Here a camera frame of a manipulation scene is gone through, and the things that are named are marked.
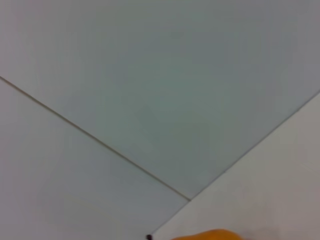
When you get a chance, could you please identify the orange yellow pear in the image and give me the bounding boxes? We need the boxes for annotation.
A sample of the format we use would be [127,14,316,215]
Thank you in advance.
[145,228,248,240]

